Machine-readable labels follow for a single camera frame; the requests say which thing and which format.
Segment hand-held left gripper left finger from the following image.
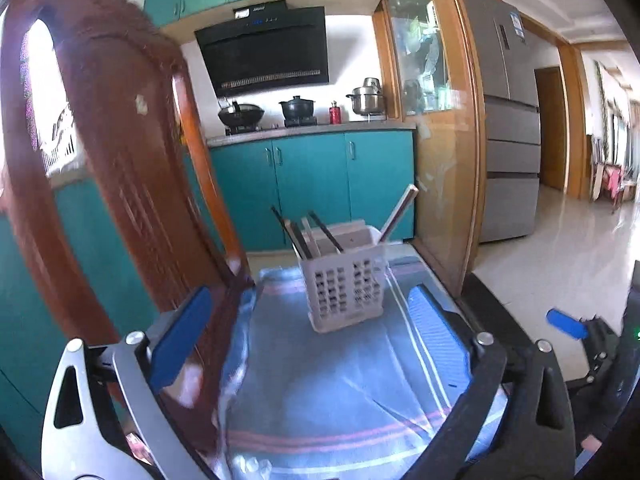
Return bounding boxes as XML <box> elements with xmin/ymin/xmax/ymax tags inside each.
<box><xmin>41</xmin><ymin>285</ymin><xmax>214</xmax><ymax>480</ymax></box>

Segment carved wooden chair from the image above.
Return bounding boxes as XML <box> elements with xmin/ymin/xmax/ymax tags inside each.
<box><xmin>0</xmin><ymin>0</ymin><xmax>257</xmax><ymax>461</ymax></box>

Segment pink cloth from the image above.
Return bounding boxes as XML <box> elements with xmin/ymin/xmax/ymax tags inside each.
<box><xmin>600</xmin><ymin>164</ymin><xmax>626</xmax><ymax>206</ymax></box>

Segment black wok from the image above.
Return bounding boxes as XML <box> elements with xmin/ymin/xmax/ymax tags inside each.
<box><xmin>217</xmin><ymin>100</ymin><xmax>266</xmax><ymax>129</ymax></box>

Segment black range hood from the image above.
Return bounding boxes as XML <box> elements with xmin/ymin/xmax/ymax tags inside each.
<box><xmin>194</xmin><ymin>0</ymin><xmax>331</xmax><ymax>98</ymax></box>

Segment black chopstick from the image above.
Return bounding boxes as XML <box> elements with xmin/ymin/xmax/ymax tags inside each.
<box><xmin>271</xmin><ymin>206</ymin><xmax>307</xmax><ymax>261</ymax></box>
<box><xmin>309</xmin><ymin>211</ymin><xmax>346</xmax><ymax>254</ymax></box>

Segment brown chopstick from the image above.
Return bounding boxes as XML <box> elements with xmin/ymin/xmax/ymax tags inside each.
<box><xmin>377</xmin><ymin>187</ymin><xmax>416</xmax><ymax>245</ymax></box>

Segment wooden framed glass door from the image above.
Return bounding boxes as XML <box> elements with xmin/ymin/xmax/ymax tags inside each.
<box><xmin>372</xmin><ymin>0</ymin><xmax>489</xmax><ymax>297</ymax></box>

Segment black cooking pot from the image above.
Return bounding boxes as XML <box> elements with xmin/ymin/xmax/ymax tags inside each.
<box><xmin>279</xmin><ymin>95</ymin><xmax>318</xmax><ymax>121</ymax></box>

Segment white chopstick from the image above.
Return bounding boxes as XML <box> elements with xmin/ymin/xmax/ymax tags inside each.
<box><xmin>301</xmin><ymin>217</ymin><xmax>321</xmax><ymax>260</ymax></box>

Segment stainless steel pot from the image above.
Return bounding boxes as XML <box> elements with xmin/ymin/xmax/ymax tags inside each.
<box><xmin>346</xmin><ymin>77</ymin><xmax>387</xmax><ymax>115</ymax></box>

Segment kitchen window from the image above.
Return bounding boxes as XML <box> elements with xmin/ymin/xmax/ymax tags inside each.
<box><xmin>21</xmin><ymin>19</ymin><xmax>89</xmax><ymax>177</ymax></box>

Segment grey kitchen countertop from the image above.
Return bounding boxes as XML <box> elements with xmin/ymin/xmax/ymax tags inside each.
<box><xmin>206</xmin><ymin>121</ymin><xmax>417</xmax><ymax>149</ymax></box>

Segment silver refrigerator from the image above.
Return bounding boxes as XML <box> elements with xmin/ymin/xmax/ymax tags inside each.
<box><xmin>457</xmin><ymin>0</ymin><xmax>544</xmax><ymax>245</ymax></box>

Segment gas stove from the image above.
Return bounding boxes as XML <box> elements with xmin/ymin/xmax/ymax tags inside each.
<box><xmin>225</xmin><ymin>117</ymin><xmax>319</xmax><ymax>136</ymax></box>

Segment beige chopstick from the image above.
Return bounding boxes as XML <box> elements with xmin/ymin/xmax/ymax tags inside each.
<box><xmin>380</xmin><ymin>184</ymin><xmax>420</xmax><ymax>244</ymax></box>

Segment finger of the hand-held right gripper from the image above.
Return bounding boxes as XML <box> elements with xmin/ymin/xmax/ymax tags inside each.
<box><xmin>545</xmin><ymin>307</ymin><xmax>621</xmax><ymax>387</ymax></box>

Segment wooden door frame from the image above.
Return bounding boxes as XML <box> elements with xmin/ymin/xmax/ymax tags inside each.
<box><xmin>520</xmin><ymin>10</ymin><xmax>595</xmax><ymax>202</ymax></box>

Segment blue striped cloth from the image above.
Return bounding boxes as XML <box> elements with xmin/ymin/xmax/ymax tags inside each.
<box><xmin>215</xmin><ymin>255</ymin><xmax>507</xmax><ymax>480</ymax></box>

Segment teal lower cabinets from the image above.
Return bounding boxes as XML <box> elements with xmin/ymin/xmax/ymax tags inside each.
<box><xmin>0</xmin><ymin>130</ymin><xmax>417</xmax><ymax>411</ymax></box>

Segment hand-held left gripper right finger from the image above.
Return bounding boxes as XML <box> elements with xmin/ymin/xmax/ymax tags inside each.
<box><xmin>407</xmin><ymin>284</ymin><xmax>577</xmax><ymax>480</ymax></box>

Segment white plastic utensil basket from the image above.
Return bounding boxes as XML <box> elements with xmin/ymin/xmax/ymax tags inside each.
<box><xmin>299</xmin><ymin>244</ymin><xmax>389</xmax><ymax>334</ymax></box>

